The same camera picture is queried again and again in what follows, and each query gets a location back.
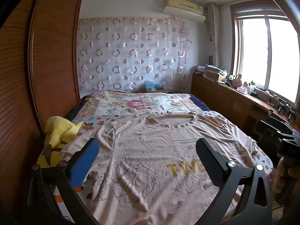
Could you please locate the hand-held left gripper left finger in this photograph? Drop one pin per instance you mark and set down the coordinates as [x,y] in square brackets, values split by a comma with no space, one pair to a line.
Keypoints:
[84,164]

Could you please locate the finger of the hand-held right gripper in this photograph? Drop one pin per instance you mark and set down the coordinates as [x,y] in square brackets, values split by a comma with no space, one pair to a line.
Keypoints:
[273,127]

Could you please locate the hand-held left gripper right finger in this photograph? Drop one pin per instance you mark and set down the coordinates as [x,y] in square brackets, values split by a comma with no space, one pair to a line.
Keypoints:
[208,159]

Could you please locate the beige printed t-shirt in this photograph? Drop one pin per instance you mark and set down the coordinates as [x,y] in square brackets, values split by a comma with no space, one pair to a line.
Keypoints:
[150,168]

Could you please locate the small black stand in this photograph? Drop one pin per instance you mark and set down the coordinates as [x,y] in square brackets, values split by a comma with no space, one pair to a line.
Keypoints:
[293,114]
[282,105]

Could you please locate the small black box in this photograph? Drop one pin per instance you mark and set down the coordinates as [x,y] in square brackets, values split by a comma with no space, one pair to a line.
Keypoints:
[253,94]

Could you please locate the orange fruit print bedsheet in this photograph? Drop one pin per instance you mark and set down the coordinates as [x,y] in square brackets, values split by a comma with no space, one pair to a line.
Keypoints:
[90,125]

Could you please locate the yellow plush toy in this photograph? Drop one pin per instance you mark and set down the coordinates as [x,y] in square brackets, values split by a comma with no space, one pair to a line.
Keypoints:
[56,131]

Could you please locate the green cap bottle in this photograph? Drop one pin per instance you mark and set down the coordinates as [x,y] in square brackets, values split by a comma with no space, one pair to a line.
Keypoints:
[252,87]

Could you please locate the pink tissue pack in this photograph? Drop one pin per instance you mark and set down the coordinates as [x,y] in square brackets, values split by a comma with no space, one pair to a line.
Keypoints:
[242,90]

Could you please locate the pink bottle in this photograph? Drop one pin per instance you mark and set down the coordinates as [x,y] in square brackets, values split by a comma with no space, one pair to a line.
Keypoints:
[239,80]

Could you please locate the wooden side cabinet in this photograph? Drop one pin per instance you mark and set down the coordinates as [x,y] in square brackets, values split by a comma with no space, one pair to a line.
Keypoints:
[222,98]

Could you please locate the small cardboard box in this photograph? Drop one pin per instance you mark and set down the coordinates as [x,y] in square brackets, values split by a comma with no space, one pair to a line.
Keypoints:
[215,76]

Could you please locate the window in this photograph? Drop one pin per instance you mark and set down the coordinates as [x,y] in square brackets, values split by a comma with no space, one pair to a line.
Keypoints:
[253,51]

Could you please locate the floral quilt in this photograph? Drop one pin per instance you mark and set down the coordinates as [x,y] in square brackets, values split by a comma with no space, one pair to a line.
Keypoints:
[138,104]

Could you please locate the pile of papers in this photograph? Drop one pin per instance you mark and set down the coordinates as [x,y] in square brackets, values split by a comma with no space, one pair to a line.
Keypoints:
[211,68]

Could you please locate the dark oval object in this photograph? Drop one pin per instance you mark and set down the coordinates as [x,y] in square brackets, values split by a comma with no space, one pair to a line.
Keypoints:
[211,59]

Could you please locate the blue plastic bag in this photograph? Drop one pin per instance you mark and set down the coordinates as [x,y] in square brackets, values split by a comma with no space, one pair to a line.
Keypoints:
[151,84]

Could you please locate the circle pattern sheer curtain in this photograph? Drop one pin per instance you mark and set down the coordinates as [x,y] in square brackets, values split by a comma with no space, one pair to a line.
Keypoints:
[131,51]

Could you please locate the white air conditioner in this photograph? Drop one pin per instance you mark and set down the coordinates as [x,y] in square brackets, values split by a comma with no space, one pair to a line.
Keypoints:
[185,10]

